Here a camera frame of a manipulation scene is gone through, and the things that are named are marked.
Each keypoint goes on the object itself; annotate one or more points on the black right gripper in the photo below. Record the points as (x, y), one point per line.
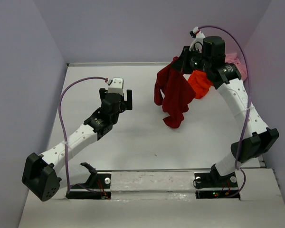
(182, 64)

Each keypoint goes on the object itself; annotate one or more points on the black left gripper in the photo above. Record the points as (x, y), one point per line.
(126, 105)

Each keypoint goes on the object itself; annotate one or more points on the dark red t shirt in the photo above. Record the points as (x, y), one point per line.
(173, 93)

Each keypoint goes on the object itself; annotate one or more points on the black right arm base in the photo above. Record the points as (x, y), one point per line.
(205, 188)

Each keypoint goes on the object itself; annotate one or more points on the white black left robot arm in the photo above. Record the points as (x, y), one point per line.
(40, 173)

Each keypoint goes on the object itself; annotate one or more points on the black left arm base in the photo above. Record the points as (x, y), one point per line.
(96, 186)

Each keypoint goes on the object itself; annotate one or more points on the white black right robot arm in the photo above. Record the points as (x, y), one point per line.
(256, 137)

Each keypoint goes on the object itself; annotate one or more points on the pink t shirt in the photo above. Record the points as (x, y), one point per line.
(233, 58)

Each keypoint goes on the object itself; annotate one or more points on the orange t shirt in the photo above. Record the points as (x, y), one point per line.
(199, 83)

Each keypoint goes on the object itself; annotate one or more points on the white front board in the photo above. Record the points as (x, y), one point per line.
(142, 199)

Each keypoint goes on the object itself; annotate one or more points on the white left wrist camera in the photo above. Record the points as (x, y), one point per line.
(116, 86)

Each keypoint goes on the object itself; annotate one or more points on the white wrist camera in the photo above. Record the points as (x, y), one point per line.
(116, 86)
(197, 42)

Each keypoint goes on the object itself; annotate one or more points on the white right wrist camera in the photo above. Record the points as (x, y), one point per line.
(197, 42)

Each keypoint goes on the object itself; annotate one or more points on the white rail at table edge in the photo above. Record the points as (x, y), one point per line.
(108, 64)

